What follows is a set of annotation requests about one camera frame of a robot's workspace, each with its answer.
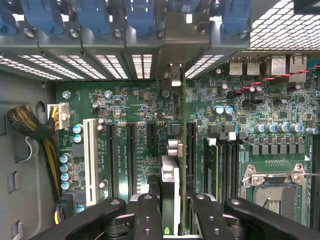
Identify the RAM slot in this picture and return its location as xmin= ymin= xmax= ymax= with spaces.
xmin=216 ymin=132 xmax=227 ymax=205
xmin=226 ymin=131 xmax=236 ymax=201
xmin=234 ymin=132 xmax=247 ymax=198

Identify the red black twisted wire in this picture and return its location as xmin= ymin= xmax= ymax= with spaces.
xmin=234 ymin=64 xmax=320 ymax=95

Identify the open PC case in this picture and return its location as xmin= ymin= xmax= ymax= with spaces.
xmin=0 ymin=0 xmax=320 ymax=240

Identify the braided black yellow cable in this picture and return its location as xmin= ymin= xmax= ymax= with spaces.
xmin=6 ymin=104 xmax=63 ymax=201

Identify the white PCI expansion slot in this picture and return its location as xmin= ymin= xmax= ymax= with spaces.
xmin=82 ymin=118 xmax=100 ymax=206

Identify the green motherboard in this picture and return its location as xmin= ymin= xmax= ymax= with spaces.
xmin=54 ymin=56 xmax=320 ymax=226

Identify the CPU socket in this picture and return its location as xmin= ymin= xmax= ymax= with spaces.
xmin=240 ymin=162 xmax=312 ymax=227

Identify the blue card retention clip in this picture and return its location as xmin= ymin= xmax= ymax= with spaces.
xmin=125 ymin=0 xmax=156 ymax=36
xmin=221 ymin=0 xmax=252 ymax=35
xmin=75 ymin=0 xmax=111 ymax=35
xmin=21 ymin=0 xmax=65 ymax=35

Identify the metal rear port block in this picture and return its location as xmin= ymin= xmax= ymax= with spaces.
xmin=228 ymin=56 xmax=261 ymax=76
xmin=270 ymin=54 xmax=308 ymax=83

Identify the white power connector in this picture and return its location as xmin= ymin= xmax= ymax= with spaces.
xmin=46 ymin=103 xmax=71 ymax=131

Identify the short PCIe expansion slot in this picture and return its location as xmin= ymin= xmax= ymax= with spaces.
xmin=146 ymin=122 xmax=157 ymax=148

